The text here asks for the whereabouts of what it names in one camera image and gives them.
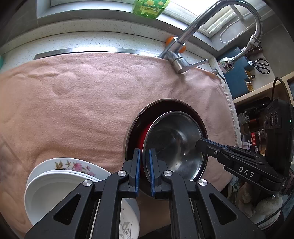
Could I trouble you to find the large peony flower plate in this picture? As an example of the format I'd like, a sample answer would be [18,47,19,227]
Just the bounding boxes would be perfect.
[26,169,100,190]

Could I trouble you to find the white plate grey leaf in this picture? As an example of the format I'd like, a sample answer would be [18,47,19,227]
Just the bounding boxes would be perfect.
[23,171,141,239]

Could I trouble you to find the red steel bowl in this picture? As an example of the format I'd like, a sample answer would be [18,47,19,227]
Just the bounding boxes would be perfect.
[137,110,208,184]

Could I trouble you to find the large stainless steel bowl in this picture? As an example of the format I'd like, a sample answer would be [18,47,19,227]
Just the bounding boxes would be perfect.
[123,98,209,202]

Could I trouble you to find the chrome kitchen faucet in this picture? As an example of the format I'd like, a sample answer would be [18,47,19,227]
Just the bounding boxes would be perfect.
[158,1,263,74]

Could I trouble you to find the gloved right hand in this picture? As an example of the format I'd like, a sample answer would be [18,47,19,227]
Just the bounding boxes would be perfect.
[228,177,283,230]

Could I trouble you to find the wooden shelf unit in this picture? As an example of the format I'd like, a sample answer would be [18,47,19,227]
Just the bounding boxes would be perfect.
[233,72,293,155]

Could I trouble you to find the blue knife block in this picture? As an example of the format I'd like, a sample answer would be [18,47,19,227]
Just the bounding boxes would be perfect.
[224,56,253,99]

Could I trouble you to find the black scissors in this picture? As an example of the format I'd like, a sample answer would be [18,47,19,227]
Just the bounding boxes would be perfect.
[252,58,270,75]

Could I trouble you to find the pink towel mat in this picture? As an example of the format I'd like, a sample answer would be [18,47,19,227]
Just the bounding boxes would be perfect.
[1,53,241,238]

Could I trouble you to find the orange fruit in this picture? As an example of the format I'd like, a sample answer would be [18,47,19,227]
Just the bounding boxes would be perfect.
[165,36,186,53]

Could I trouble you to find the green dish soap bottle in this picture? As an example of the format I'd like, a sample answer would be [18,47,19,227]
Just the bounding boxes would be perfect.
[132,0,170,19]

